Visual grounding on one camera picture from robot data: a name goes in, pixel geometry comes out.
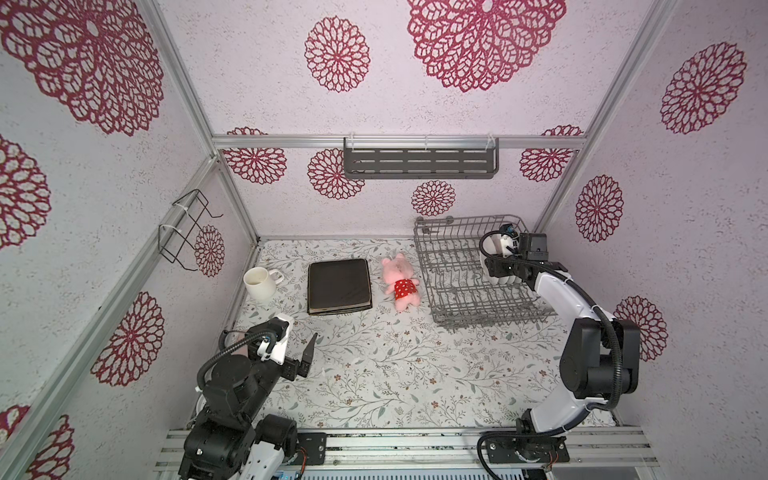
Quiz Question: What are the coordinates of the pink plush pig toy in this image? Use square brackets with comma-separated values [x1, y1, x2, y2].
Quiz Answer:
[381, 253, 421, 313]

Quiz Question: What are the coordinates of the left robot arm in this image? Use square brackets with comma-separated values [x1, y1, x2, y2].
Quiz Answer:
[178, 329, 317, 479]

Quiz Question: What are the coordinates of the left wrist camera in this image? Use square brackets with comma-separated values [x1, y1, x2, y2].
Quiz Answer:
[255, 314, 295, 365]

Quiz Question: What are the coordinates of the aluminium mounting rail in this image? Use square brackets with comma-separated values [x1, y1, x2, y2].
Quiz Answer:
[154, 424, 660, 472]

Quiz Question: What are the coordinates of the white mug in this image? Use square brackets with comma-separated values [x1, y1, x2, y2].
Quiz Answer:
[243, 267, 285, 303]

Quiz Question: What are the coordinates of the grey wire dish rack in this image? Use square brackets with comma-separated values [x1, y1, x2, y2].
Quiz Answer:
[413, 214, 554, 330]

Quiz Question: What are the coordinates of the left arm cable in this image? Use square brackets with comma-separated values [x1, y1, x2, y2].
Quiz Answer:
[196, 328, 278, 391]

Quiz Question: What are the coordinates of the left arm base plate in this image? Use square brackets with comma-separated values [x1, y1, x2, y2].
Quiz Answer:
[286, 432, 328, 467]

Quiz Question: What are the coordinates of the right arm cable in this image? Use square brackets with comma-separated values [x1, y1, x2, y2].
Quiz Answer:
[477, 229, 626, 415]

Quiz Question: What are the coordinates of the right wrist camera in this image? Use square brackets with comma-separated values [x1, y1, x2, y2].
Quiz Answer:
[493, 223, 520, 258]

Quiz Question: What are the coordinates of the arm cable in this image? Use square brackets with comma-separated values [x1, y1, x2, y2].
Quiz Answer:
[477, 229, 626, 415]
[196, 328, 278, 391]

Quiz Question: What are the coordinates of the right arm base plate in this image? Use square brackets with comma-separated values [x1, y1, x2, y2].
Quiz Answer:
[484, 436, 571, 464]

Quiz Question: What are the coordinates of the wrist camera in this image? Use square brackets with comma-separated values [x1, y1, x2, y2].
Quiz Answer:
[493, 223, 520, 258]
[255, 314, 295, 365]

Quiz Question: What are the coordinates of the grey wall shelf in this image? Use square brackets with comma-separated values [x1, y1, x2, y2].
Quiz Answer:
[342, 137, 499, 180]

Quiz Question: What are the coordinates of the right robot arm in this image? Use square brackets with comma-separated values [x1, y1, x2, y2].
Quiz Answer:
[478, 224, 641, 439]

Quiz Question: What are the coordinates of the black wire wall hook rack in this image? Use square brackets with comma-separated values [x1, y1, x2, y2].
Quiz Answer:
[157, 189, 226, 278]

